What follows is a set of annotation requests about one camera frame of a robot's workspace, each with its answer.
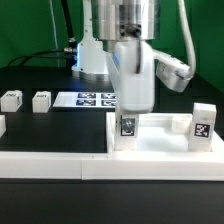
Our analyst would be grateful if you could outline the thin white cable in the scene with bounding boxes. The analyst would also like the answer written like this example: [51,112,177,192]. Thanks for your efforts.
[48,0,61,68]

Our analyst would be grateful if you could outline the white sheet with AprilTags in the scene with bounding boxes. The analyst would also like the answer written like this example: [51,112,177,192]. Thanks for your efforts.
[53,92,116,108]

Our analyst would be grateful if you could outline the white square table top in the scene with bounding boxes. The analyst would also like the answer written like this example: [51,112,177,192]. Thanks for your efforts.
[105,112,224,155]

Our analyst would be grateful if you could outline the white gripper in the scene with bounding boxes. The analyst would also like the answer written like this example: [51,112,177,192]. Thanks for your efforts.
[107,40,155,131]

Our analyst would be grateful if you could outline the white U-shaped obstacle fence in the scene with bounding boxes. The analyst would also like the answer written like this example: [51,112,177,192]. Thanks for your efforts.
[0,114,224,182]

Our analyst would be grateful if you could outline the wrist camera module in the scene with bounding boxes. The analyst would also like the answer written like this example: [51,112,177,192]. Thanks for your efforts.
[153,50,195,92]

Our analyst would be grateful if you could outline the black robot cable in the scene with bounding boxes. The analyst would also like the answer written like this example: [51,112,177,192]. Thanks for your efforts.
[7,0,78,67]

